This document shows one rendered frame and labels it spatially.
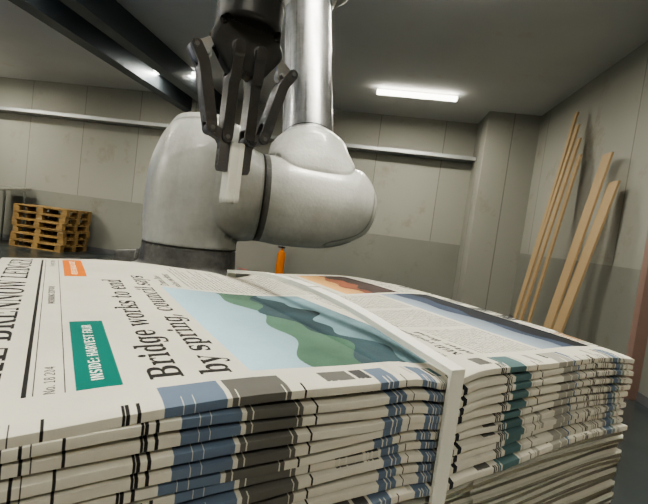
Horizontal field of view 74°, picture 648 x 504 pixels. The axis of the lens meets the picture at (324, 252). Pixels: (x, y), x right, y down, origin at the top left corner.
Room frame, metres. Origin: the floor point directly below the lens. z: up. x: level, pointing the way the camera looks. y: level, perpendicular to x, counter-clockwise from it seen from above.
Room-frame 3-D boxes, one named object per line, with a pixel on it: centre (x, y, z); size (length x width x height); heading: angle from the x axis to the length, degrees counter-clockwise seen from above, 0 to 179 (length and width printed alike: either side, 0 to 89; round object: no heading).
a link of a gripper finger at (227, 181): (0.50, 0.12, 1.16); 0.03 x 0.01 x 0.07; 30
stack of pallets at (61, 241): (8.34, 5.35, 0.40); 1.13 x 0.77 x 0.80; 83
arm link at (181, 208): (0.73, 0.22, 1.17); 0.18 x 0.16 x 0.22; 108
